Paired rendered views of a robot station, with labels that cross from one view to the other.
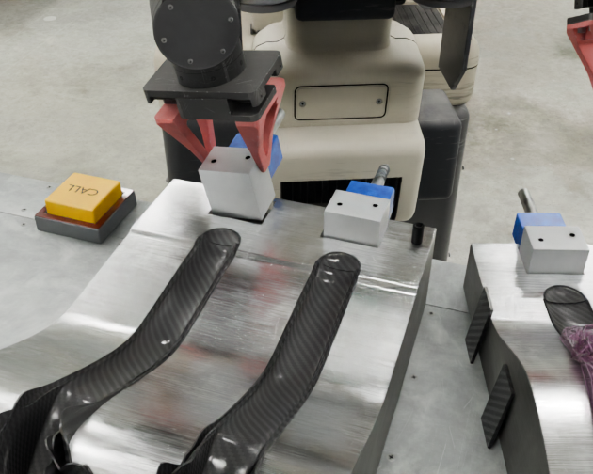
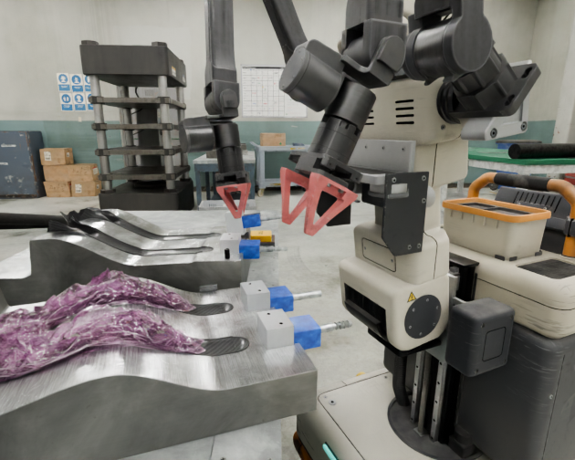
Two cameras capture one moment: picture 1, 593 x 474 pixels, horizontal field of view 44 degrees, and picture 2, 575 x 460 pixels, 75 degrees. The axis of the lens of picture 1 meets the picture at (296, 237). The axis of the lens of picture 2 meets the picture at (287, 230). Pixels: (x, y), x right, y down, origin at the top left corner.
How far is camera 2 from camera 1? 0.88 m
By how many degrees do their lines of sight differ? 65
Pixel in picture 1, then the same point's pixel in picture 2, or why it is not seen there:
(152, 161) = not seen: hidden behind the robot
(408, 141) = (390, 287)
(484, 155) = not seen: outside the picture
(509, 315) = (203, 296)
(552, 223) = (280, 293)
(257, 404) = (122, 245)
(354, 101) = (382, 256)
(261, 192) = (231, 225)
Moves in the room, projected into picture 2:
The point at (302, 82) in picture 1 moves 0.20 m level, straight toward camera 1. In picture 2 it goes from (363, 235) to (286, 243)
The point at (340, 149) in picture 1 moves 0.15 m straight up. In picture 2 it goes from (362, 275) to (366, 212)
